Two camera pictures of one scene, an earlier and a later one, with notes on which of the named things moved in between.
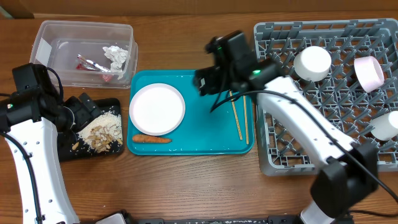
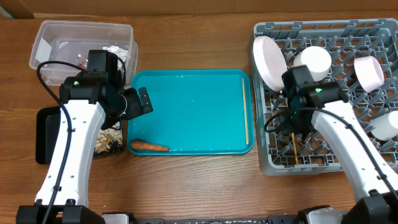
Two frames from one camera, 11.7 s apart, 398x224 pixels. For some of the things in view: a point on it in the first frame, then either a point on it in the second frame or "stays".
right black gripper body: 214,81 to 296,124
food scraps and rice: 102,134 stays
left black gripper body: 76,115 to 134,107
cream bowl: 312,63 stays
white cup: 386,126 stays
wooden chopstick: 236,117 to 295,148
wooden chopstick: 247,142 stays
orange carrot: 146,139 to 142,145
